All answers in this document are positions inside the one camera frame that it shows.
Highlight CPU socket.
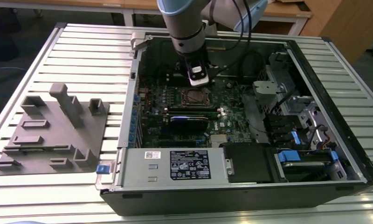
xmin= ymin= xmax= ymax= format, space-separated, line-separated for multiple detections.
xmin=180 ymin=87 xmax=216 ymax=108

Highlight black plastic bay cover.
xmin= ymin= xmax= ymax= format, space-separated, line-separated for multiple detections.
xmin=222 ymin=143 xmax=283 ymax=184

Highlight black graphics card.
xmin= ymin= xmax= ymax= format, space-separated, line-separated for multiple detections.
xmin=168 ymin=115 xmax=211 ymax=139

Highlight green motherboard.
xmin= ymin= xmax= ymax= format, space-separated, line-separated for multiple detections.
xmin=136 ymin=77 xmax=260 ymax=149

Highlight silver chipset heatsink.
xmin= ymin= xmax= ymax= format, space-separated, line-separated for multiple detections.
xmin=210 ymin=133 xmax=231 ymax=144

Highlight black plastic disk bay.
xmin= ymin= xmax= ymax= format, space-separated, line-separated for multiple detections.
xmin=263 ymin=113 xmax=303 ymax=147

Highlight grey power supply unit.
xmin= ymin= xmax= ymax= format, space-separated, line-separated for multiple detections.
xmin=120 ymin=147 xmax=231 ymax=187

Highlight wooden cabinet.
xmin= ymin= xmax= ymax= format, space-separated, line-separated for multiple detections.
xmin=304 ymin=0 xmax=373 ymax=64

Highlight hard disk in blue carrier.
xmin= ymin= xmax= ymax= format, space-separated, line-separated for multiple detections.
xmin=274 ymin=149 xmax=340 ymax=182

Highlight grey parts rack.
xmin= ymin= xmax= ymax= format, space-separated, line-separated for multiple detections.
xmin=0 ymin=83 xmax=111 ymax=176

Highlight black PC case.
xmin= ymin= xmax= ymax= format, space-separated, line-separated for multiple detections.
xmin=99 ymin=31 xmax=373 ymax=217

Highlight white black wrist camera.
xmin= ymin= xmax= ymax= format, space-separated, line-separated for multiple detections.
xmin=186 ymin=61 xmax=211 ymax=88

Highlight thick black cable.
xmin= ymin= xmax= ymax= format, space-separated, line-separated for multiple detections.
xmin=271 ymin=78 xmax=302 ymax=116
xmin=239 ymin=49 xmax=266 ymax=81

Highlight grey case hinge bracket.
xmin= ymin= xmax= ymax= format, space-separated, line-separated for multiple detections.
xmin=130 ymin=31 xmax=148 ymax=51

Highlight wooden desk white frame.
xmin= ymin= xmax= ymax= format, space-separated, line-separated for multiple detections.
xmin=132 ymin=0 xmax=315 ymax=36
xmin=0 ymin=0 xmax=135 ymax=27

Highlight coloured disk power wires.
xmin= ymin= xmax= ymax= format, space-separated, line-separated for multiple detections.
xmin=310 ymin=125 xmax=335 ymax=151

